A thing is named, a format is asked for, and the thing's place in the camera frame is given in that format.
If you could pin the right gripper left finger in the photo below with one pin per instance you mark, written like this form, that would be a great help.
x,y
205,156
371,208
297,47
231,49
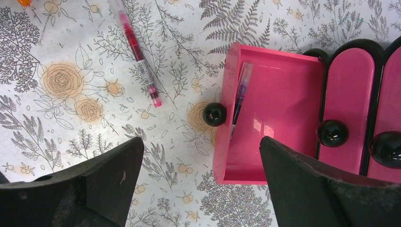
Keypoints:
x,y
93,193

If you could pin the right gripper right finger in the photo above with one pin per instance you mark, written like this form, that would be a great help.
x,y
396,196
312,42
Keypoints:
x,y
308,193

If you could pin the black pink drawer box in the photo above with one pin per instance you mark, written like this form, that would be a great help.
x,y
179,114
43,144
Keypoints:
x,y
341,108

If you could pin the purple pen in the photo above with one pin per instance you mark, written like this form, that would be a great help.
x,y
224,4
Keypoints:
x,y
246,73

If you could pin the dark red pen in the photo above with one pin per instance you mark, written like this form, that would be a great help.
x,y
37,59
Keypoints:
x,y
124,24

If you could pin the floral table mat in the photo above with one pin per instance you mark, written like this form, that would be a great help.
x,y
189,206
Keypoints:
x,y
70,90

